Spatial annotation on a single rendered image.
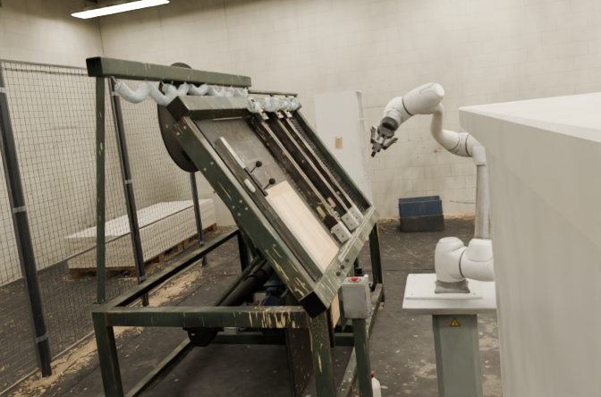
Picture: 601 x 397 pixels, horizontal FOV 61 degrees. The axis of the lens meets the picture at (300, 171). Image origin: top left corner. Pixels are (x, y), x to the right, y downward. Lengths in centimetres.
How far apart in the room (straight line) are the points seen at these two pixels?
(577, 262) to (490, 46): 803
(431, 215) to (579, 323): 707
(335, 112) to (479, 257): 449
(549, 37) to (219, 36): 513
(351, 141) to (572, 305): 665
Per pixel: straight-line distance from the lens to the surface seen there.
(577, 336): 23
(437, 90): 229
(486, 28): 825
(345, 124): 685
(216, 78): 416
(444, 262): 280
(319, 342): 269
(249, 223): 259
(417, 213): 727
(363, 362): 272
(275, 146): 349
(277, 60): 856
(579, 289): 22
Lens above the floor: 176
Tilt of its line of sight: 6 degrees down
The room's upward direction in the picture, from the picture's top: 6 degrees counter-clockwise
